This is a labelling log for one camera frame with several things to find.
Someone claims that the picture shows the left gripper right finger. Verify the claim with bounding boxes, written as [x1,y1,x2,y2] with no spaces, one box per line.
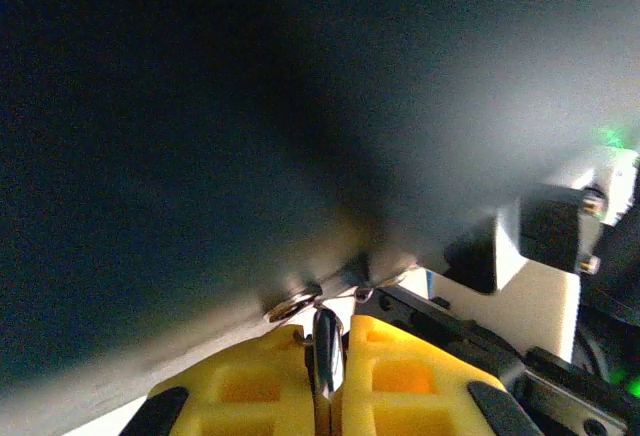
[341,312,546,436]

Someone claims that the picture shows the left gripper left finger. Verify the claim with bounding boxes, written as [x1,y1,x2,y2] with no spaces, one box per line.
[118,324,316,436]

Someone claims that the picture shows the silver keys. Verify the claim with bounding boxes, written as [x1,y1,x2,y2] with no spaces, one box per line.
[262,283,407,325]

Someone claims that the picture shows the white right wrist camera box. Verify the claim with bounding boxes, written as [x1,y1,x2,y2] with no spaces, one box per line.
[492,150,640,363]

